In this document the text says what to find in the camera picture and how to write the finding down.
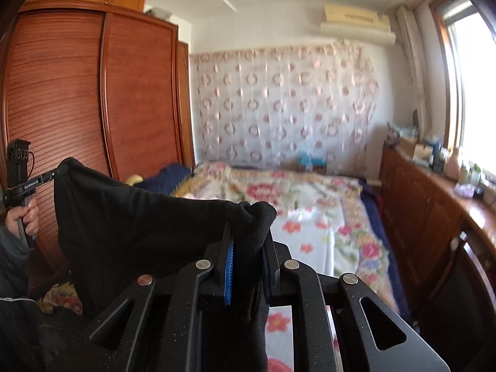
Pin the wall air conditioner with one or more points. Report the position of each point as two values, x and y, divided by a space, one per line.
347 22

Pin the black t-shirt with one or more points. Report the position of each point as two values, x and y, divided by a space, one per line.
111 233

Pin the window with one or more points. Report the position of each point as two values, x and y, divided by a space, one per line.
468 54

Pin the person's left forearm sleeve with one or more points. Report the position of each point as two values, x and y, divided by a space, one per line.
18 336

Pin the pink bottle on cabinet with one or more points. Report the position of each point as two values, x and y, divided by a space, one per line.
453 165

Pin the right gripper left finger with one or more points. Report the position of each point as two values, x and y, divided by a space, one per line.
176 323

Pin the circle-patterned sheer curtain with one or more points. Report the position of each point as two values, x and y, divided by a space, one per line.
267 107

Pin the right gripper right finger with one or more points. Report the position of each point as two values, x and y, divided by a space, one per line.
339 323

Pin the floral fleece blanket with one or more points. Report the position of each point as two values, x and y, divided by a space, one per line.
359 243

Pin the yellow patterned folded cloth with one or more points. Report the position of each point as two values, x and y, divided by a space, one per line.
184 187

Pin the wooden sideboard cabinet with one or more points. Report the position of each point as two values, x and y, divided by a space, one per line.
422 215

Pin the yellow plush toy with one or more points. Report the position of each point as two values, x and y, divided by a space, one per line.
133 180

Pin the person's left hand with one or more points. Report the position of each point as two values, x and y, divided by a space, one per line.
29 215

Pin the stack of papers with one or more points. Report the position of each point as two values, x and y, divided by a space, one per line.
397 133

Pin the cardboard box on cabinet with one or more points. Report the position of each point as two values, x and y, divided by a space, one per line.
415 151

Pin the blue box at bedhead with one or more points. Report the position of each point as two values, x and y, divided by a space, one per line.
310 163

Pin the wooden wardrobe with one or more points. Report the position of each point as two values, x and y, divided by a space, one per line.
98 80

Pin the white floral towel sheet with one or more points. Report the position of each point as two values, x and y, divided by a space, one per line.
308 234

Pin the navy folded blanket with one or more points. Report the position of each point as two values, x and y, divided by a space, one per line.
167 180

